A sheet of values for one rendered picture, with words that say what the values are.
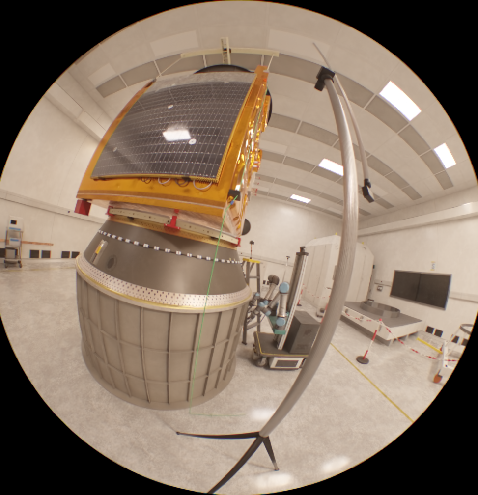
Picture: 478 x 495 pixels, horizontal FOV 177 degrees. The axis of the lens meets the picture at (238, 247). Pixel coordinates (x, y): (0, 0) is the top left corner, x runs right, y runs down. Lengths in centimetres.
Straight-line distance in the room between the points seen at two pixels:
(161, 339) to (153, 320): 16
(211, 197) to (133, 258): 66
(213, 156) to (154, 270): 81
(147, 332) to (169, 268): 47
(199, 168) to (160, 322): 99
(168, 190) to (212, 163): 32
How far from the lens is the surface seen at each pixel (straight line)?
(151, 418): 174
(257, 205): 958
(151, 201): 107
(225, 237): 136
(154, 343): 120
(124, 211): 136
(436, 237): 790
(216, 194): 90
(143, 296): 102
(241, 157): 106
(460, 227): 770
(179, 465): 159
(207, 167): 95
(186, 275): 109
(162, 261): 109
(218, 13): 386
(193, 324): 114
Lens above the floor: 157
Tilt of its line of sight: 2 degrees up
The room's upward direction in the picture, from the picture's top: 12 degrees clockwise
